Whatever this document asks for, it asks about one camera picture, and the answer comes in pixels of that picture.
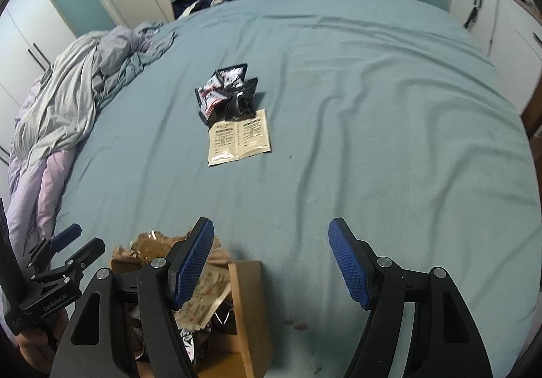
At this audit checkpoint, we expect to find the white packet with red print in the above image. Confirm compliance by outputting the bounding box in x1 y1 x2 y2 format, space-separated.
175 265 233 330

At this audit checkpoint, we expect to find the person's left hand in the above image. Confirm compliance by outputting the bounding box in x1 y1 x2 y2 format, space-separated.
17 310 68 374

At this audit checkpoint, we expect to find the pile of black snack packets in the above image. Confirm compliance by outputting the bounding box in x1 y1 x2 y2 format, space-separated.
195 63 259 127

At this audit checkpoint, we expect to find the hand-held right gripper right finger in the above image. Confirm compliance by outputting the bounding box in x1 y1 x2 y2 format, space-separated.
328 217 494 378

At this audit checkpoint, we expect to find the white cabinet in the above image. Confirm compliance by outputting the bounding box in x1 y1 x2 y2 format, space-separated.
449 0 542 116

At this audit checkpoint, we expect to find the white wardrobe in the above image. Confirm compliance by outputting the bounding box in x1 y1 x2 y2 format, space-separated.
0 0 79 150

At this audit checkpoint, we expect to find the beige printed packet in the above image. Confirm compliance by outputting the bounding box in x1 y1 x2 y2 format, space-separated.
207 119 241 167
234 108 272 157

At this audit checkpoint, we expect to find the silver packet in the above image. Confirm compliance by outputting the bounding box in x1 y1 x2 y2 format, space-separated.
178 326 214 370

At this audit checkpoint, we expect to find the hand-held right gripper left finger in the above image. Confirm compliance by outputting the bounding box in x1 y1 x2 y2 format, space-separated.
50 217 215 378

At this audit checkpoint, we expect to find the lilac blanket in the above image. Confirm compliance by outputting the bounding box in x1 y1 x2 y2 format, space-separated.
6 147 79 260

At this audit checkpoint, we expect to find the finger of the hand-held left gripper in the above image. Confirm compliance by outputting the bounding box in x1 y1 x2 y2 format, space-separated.
32 237 106 283
26 223 82 266

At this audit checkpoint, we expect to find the brown packet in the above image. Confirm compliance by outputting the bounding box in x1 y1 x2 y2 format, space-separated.
129 231 229 266

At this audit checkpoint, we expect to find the brown cardboard box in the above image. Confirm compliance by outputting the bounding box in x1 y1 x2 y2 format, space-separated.
111 234 274 378

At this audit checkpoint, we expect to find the brown wooden furniture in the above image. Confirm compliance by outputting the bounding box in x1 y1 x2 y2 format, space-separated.
522 77 542 162

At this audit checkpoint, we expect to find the grey duvet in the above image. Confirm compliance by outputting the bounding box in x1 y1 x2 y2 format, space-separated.
8 21 176 175

